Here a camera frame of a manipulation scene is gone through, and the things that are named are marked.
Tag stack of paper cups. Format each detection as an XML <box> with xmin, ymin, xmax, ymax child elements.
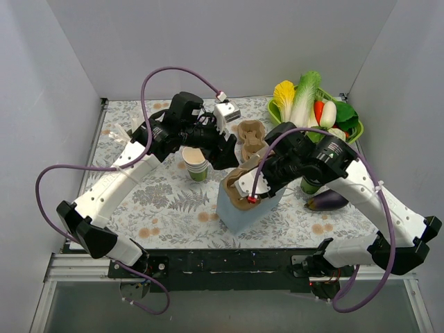
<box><xmin>182</xmin><ymin>147</ymin><xmax>209</xmax><ymax>182</ymax></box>

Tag green paper coffee cup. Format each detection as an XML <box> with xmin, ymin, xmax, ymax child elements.
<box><xmin>300</xmin><ymin>177</ymin><xmax>322</xmax><ymax>195</ymax></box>

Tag single brown pulp carrier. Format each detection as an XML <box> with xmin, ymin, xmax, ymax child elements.
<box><xmin>222</xmin><ymin>154</ymin><xmax>271</xmax><ymax>211</ymax></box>

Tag white paper carry bag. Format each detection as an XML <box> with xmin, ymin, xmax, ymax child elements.
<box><xmin>216</xmin><ymin>174</ymin><xmax>285</xmax><ymax>234</ymax></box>

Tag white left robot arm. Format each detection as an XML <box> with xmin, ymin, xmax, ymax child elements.
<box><xmin>56</xmin><ymin>92</ymin><xmax>241</xmax><ymax>278</ymax></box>

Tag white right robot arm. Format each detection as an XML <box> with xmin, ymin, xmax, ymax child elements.
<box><xmin>261</xmin><ymin>122</ymin><xmax>442</xmax><ymax>276</ymax></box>

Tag brown pulp cup carrier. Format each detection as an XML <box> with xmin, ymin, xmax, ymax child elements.
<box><xmin>237</xmin><ymin>120</ymin><xmax>266</xmax><ymax>162</ymax></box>

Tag green toy napa cabbage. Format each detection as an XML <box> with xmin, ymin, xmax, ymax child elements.
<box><xmin>290</xmin><ymin>71</ymin><xmax>322</xmax><ymax>128</ymax></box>

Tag small green toy cabbage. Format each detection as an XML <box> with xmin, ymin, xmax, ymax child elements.
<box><xmin>328</xmin><ymin>128</ymin><xmax>347</xmax><ymax>141</ymax></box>

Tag white toy radish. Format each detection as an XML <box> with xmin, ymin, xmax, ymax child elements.
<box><xmin>319</xmin><ymin>101</ymin><xmax>336</xmax><ymax>128</ymax></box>

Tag green plastic basket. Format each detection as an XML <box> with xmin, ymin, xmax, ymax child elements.
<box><xmin>268</xmin><ymin>88</ymin><xmax>364</xmax><ymax>144</ymax></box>

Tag orange toy carrot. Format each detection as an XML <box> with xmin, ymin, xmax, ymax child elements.
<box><xmin>314</xmin><ymin>101</ymin><xmax>325</xmax><ymax>123</ymax></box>

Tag purple toy eggplant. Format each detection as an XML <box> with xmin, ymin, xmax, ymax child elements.
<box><xmin>305</xmin><ymin>189</ymin><xmax>349</xmax><ymax>212</ymax></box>

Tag green toy leafy vegetable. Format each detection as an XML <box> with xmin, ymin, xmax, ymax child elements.
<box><xmin>309</xmin><ymin>101</ymin><xmax>359</xmax><ymax>136</ymax></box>

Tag yellow toy cabbage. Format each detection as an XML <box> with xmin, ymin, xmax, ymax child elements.
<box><xmin>273</xmin><ymin>80</ymin><xmax>296</xmax><ymax>122</ymax></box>

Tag floral patterned table mat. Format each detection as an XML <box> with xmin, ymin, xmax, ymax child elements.
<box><xmin>67</xmin><ymin>96</ymin><xmax>389</xmax><ymax>250</ymax></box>

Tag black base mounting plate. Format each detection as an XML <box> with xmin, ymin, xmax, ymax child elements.
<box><xmin>108</xmin><ymin>248</ymin><xmax>358</xmax><ymax>292</ymax></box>

